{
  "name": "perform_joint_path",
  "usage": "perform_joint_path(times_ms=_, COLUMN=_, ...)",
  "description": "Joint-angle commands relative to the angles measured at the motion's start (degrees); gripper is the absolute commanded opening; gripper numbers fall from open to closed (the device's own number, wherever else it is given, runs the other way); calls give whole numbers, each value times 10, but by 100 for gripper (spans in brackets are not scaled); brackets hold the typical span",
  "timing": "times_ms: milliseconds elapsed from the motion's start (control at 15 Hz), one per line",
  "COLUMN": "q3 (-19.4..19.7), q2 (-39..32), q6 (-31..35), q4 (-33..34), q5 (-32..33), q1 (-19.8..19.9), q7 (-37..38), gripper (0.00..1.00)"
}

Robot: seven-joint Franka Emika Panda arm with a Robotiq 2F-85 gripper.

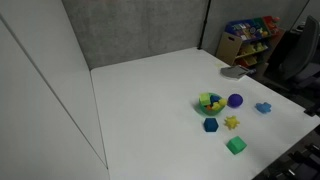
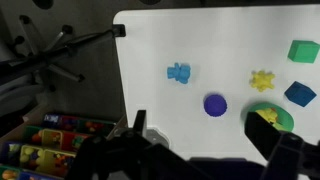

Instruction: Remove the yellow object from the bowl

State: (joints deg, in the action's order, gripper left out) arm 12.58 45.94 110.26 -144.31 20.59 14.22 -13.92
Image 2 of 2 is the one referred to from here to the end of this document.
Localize box of colourful toys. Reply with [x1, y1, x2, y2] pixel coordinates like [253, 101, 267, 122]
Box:
[0, 114, 127, 180]

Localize yellow spiky toy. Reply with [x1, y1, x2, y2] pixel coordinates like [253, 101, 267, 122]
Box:
[250, 71, 275, 92]

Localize purple ball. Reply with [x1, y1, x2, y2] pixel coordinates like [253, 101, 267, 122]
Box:
[204, 94, 228, 117]

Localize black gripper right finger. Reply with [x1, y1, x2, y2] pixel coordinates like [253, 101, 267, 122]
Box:
[244, 112, 281, 160]

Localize green cube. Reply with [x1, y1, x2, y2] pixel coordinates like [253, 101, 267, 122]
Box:
[288, 40, 320, 63]

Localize green bowl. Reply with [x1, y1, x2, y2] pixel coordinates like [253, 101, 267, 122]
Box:
[241, 102, 295, 132]

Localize blue cube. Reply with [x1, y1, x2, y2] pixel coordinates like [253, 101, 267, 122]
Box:
[284, 81, 317, 107]

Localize light blue bear toy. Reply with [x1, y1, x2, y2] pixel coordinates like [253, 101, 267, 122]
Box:
[167, 63, 191, 84]

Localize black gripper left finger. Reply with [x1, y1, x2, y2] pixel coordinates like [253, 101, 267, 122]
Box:
[133, 110, 147, 137]

